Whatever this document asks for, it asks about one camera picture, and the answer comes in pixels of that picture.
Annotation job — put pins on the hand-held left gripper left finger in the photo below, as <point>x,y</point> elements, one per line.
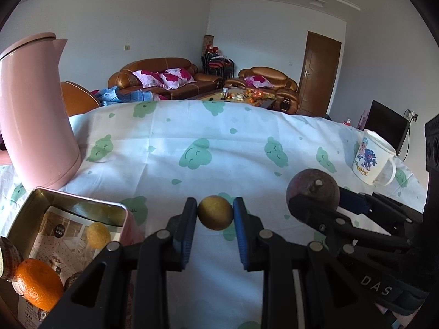
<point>188,236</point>

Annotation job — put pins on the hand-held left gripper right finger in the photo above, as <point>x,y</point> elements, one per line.
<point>241,236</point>

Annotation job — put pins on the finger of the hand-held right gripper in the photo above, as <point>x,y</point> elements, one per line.
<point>353,201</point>
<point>329,221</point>

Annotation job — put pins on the small yellow round fruit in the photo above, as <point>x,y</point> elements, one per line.
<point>215,211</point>
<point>98,234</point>

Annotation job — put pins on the purple passion fruit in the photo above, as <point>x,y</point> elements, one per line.
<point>301,183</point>

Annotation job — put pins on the pink tin box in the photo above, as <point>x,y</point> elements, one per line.
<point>82,209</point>

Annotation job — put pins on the orange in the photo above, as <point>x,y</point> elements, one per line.
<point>39,279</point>

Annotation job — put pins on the white printed mug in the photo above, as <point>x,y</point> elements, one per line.
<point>370,161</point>

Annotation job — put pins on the black television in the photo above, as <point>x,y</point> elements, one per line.
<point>382,125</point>

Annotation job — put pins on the cloud-print white tablecloth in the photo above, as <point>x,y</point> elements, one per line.
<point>223,133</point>

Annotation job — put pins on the printed paper leaflet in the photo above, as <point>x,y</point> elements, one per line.
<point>65,236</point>

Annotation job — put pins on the brown wooden door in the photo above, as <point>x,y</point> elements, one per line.
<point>319,75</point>

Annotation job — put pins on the brown leather armchair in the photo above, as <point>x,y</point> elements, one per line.
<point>286,89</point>

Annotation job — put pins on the wooden coffee table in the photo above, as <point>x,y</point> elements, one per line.
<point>240,97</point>

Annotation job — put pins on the floral pink pillow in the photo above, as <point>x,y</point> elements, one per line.
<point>173,80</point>
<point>146,78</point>
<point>187,73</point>
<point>257,81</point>

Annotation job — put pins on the brown leather sofa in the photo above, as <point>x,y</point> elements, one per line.
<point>205,82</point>

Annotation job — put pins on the blue clothes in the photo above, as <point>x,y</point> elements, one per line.
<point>113,95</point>

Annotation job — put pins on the orange chair back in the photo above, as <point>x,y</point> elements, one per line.
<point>79,101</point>

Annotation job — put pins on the stacked black chairs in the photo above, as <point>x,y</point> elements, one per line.
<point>216,64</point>

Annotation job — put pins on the tall cylindrical vase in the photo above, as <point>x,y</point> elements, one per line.
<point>208,43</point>

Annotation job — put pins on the pink electric kettle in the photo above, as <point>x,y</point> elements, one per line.
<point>34,116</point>

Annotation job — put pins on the wall power outlet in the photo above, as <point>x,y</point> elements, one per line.
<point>413,114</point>

